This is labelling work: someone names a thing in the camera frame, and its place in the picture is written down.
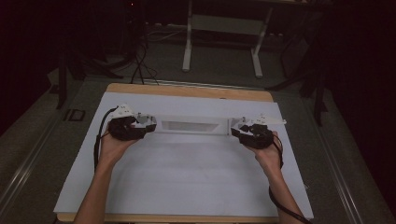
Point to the white table mat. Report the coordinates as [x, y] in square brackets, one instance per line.
[193, 174]

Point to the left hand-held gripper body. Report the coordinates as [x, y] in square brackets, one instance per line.
[124, 129]

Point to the black floor socket box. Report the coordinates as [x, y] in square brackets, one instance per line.
[74, 114]

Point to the white metal desk frame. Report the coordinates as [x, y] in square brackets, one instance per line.
[186, 56]

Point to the metal floor rail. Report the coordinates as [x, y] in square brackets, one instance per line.
[202, 84]
[25, 169]
[339, 174]

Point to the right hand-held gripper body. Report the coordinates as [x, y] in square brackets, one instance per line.
[260, 137]

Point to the person's left hand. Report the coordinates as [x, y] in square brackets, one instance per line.
[113, 151]

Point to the wooden table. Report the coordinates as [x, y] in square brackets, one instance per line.
[186, 90]

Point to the person's right hand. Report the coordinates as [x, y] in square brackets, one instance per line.
[267, 158]

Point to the black metal stand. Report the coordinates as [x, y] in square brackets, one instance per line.
[317, 102]
[62, 84]

